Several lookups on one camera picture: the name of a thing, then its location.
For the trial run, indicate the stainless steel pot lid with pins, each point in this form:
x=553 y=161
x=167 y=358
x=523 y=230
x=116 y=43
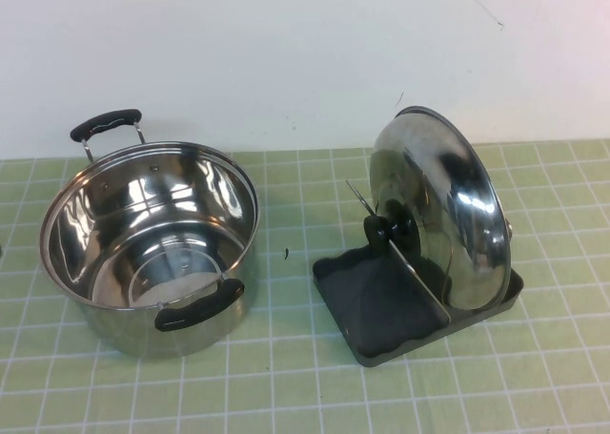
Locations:
x=453 y=205

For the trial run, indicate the small black debris piece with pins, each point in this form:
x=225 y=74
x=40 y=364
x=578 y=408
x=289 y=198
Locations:
x=286 y=253

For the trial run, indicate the green checkered tablecloth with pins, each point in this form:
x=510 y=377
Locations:
x=305 y=396

